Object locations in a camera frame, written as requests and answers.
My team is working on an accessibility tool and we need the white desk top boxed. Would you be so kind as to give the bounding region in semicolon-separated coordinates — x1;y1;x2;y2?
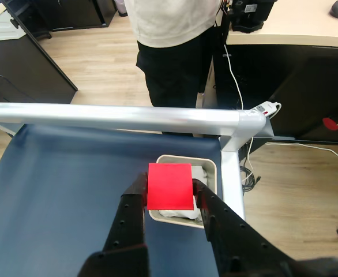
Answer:
0;2;27;44

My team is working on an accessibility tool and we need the white crumpled paper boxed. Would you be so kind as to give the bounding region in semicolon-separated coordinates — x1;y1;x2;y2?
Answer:
159;164;209;222

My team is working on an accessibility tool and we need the light wood desk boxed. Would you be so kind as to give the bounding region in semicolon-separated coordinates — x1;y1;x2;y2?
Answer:
208;0;338;145

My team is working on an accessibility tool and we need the person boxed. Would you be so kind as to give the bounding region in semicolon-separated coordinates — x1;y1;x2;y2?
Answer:
123;0;221;136

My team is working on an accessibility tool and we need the aluminium table frame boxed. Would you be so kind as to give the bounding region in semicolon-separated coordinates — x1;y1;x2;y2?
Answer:
0;102;275;223

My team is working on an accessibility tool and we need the beige box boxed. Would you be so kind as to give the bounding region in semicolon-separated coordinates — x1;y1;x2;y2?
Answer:
148;154;218;229

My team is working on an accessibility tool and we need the black desktop device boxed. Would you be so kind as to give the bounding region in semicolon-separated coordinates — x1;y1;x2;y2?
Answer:
229;0;275;32

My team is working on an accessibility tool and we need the black cable bundle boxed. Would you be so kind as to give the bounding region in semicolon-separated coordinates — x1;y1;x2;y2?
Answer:
239;144;262;193

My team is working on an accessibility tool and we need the white power cable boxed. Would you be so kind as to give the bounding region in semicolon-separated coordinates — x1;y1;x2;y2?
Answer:
245;135;338;182
223;43;245;112

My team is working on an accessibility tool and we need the black low cabinet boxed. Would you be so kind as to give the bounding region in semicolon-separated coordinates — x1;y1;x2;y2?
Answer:
35;0;118;32

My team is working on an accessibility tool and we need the white power strip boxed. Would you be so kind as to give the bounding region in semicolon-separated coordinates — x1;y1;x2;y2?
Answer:
254;100;282;118

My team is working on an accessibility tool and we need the black chair base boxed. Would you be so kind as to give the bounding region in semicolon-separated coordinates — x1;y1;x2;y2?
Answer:
32;28;53;40

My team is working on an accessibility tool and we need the red cube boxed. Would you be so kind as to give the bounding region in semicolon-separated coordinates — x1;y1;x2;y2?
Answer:
147;163;194;211

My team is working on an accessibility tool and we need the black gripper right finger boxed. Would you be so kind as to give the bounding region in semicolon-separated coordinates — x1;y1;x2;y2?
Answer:
191;178;299;277

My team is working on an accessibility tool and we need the red key tag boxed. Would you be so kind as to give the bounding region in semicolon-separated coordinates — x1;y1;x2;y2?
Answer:
322;117;338;132

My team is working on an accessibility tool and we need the dark blue-grey mat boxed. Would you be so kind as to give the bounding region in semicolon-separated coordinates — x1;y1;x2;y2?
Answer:
0;123;223;277

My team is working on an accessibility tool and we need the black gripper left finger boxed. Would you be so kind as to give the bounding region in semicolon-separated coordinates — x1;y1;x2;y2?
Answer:
78;172;150;277

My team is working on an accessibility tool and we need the white bin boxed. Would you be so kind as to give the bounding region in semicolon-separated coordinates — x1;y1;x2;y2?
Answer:
115;0;129;17

